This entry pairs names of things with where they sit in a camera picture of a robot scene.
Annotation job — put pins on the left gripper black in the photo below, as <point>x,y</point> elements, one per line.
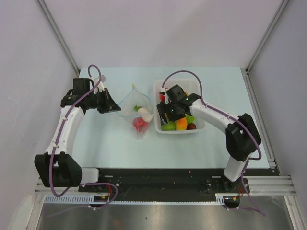
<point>109,105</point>

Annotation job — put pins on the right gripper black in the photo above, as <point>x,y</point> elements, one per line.
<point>163,108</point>

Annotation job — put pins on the orange papaya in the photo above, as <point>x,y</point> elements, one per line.
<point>181,124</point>

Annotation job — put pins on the green lime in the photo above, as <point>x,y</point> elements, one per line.
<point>170,126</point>

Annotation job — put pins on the clear zip top bag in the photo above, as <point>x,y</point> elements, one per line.
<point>127,113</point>

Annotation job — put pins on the white radish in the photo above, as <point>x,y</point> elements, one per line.
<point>143,113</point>

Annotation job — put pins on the red bell pepper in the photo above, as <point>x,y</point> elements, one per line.
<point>140,125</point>

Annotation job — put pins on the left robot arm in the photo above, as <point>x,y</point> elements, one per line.
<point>56,167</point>

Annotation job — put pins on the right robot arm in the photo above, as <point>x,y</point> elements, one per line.
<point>242,136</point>

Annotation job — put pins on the green leaf vegetable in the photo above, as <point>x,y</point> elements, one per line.
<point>190,119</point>

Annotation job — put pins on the white plastic basket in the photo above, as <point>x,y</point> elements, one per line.
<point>190,86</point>

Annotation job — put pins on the dark red plum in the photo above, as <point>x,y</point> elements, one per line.
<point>191,126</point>

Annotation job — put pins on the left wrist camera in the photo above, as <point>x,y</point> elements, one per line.
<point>99,82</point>

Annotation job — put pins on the right aluminium frame post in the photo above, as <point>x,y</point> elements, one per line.
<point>275,20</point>

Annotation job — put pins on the aluminium frame post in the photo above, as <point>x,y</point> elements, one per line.
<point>275,20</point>
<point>57,34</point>

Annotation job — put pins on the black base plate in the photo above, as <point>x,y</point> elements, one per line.
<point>166,184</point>

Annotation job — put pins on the white cable duct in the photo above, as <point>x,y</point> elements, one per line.
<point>98,200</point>

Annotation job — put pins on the left aluminium frame post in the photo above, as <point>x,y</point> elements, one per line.
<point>57,34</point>

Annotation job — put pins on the aluminium front rail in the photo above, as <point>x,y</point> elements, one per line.
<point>259,185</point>

